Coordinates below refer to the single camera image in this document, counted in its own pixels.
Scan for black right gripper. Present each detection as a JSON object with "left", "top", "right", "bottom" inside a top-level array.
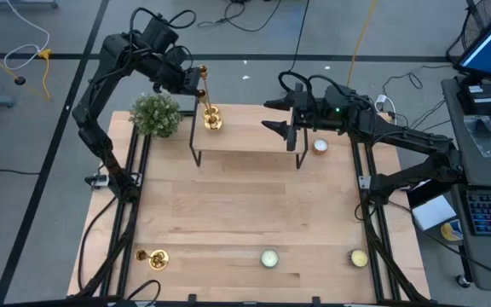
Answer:
[{"left": 260, "top": 82, "right": 358, "bottom": 154}]

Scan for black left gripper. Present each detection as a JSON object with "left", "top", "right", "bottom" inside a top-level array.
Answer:
[{"left": 153, "top": 45, "right": 205, "bottom": 97}]

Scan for tall brass candlestick holder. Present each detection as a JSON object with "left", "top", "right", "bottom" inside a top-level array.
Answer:
[{"left": 197, "top": 63, "right": 222, "bottom": 122}]

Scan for candle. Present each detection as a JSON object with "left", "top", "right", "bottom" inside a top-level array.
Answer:
[
  {"left": 259, "top": 248, "right": 280, "bottom": 269},
  {"left": 312, "top": 137, "right": 330, "bottom": 156},
  {"left": 347, "top": 248, "right": 370, "bottom": 269}
]

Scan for wooden shelf riser black legs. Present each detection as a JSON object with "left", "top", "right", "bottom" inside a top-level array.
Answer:
[{"left": 188, "top": 97, "right": 310, "bottom": 170}]

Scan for green potted plant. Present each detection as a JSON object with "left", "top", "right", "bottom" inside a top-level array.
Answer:
[{"left": 129, "top": 90, "right": 183, "bottom": 139}]

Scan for white power adapter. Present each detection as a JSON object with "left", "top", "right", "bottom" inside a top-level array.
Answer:
[{"left": 374, "top": 94, "right": 398, "bottom": 131}]

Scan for white box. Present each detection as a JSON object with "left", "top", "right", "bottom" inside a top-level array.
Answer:
[{"left": 411, "top": 194, "right": 458, "bottom": 232}]

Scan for grey cart base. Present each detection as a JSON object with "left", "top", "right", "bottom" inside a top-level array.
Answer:
[{"left": 0, "top": 0, "right": 60, "bottom": 12}]

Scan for small black computer box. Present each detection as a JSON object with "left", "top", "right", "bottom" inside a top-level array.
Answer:
[{"left": 456, "top": 76, "right": 491, "bottom": 116}]

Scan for yellow and blue roll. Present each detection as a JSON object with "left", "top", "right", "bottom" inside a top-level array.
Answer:
[{"left": 440, "top": 219, "right": 464, "bottom": 243}]

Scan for clear plastic bag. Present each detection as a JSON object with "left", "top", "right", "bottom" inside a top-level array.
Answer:
[{"left": 462, "top": 113, "right": 491, "bottom": 159}]

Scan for grey desk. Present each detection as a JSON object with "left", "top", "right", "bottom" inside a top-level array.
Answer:
[{"left": 441, "top": 78, "right": 491, "bottom": 293}]

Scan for coiled black cable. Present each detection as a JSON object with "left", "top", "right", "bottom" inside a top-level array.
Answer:
[{"left": 277, "top": 0, "right": 314, "bottom": 98}]

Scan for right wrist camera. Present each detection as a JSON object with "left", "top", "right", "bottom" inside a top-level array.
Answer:
[{"left": 324, "top": 84, "right": 357, "bottom": 107}]

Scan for long yellow cable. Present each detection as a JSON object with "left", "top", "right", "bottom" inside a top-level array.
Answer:
[{"left": 344, "top": 0, "right": 378, "bottom": 89}]

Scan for yellow cable with plug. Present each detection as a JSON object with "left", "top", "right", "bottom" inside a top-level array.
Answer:
[{"left": 36, "top": 49, "right": 55, "bottom": 100}]

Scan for white cable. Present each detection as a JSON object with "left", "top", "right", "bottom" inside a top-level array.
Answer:
[{"left": 3, "top": 0, "right": 51, "bottom": 72}]

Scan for yellow cord with black ball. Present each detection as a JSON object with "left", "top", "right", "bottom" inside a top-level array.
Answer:
[{"left": 0, "top": 37, "right": 27, "bottom": 86}]

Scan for black table frame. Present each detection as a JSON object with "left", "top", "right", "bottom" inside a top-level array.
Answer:
[{"left": 68, "top": 108, "right": 432, "bottom": 307}]

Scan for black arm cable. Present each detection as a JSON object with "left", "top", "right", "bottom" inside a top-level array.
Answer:
[
  {"left": 77, "top": 196, "right": 118, "bottom": 293},
  {"left": 126, "top": 279, "right": 162, "bottom": 304}
]

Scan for black wire fan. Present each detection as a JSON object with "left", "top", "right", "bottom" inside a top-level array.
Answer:
[{"left": 446, "top": 0, "right": 491, "bottom": 65}]

